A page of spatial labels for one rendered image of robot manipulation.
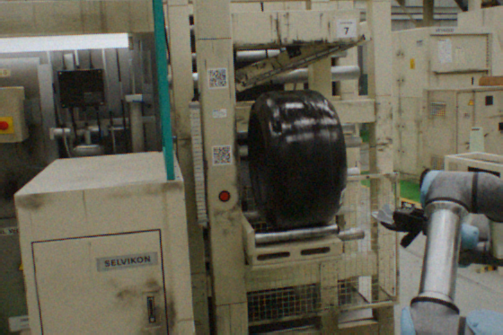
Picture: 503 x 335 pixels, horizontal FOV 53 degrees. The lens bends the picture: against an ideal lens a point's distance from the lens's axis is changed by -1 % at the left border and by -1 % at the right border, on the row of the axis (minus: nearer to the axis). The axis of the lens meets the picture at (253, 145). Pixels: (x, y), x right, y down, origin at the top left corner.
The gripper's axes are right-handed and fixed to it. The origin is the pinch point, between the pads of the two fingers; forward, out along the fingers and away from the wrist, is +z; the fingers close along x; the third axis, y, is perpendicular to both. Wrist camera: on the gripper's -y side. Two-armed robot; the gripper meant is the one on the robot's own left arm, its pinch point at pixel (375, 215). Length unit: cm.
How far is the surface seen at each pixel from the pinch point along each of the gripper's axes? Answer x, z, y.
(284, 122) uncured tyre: 5.3, 31.0, 35.5
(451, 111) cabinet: -396, 98, -156
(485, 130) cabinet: -424, 66, -189
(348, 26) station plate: -60, 38, 50
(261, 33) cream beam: -31, 64, 55
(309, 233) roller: 9.7, 23.0, -8.8
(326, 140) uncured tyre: -0.3, 17.6, 27.9
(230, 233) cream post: 27, 48, -6
